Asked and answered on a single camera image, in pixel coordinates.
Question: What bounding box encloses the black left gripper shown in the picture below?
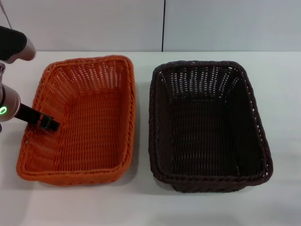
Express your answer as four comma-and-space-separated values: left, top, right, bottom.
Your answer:
20, 103, 61, 132

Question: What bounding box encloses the orange woven plastic basket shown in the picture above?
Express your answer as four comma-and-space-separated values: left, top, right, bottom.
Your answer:
16, 55, 137, 186

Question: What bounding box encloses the dark brown woven plastic basket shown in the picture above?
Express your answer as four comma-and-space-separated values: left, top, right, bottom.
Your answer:
148, 60, 274, 194

